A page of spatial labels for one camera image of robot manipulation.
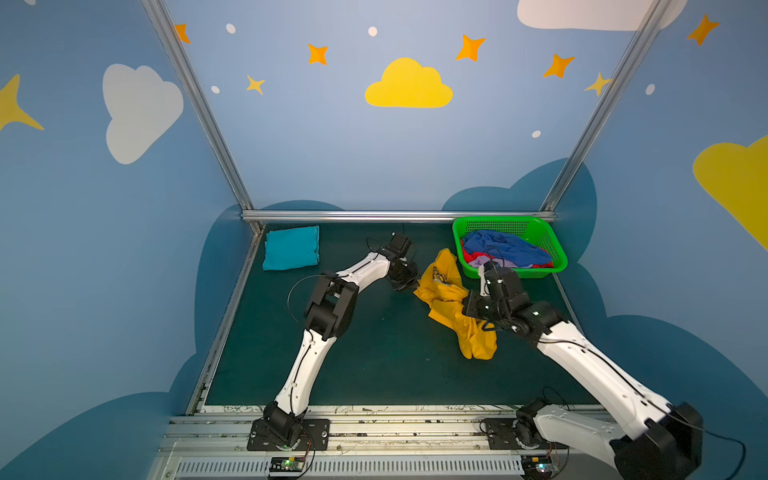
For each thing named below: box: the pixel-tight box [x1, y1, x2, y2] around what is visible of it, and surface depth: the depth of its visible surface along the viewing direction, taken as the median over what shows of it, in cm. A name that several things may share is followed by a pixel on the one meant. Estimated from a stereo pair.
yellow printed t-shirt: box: [413, 248, 497, 360], surface depth 86 cm
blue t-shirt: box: [463, 230, 552, 266], surface depth 107 cm
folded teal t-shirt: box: [262, 225, 320, 271], surface depth 116 cm
